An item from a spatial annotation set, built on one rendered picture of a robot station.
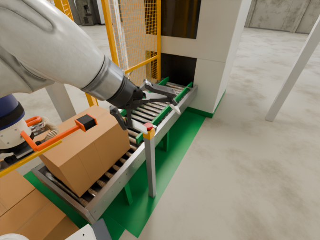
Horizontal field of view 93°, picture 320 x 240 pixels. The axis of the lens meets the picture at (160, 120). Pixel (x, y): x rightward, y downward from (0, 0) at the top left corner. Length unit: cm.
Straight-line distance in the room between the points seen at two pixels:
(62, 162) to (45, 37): 96
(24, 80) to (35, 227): 122
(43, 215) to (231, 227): 163
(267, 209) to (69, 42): 218
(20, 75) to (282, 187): 247
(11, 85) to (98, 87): 19
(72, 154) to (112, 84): 91
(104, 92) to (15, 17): 16
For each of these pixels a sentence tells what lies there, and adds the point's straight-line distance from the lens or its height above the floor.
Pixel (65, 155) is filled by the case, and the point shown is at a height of 95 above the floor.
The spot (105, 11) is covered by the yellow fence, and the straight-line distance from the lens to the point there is 195.
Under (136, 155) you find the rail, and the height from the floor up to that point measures 60.
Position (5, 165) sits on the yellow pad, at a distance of 112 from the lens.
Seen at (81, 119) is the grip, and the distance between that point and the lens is 97.
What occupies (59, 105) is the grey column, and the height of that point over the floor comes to 69.
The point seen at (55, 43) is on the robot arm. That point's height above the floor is 171.
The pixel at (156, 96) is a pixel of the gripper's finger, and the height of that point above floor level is 155.
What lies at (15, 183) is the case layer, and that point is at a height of 54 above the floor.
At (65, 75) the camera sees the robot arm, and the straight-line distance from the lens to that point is 32.
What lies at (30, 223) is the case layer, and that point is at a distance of 156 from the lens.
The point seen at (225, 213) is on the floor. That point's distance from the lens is 200.
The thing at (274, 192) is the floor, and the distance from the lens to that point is 237.
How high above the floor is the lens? 176
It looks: 38 degrees down
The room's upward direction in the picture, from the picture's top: straight up
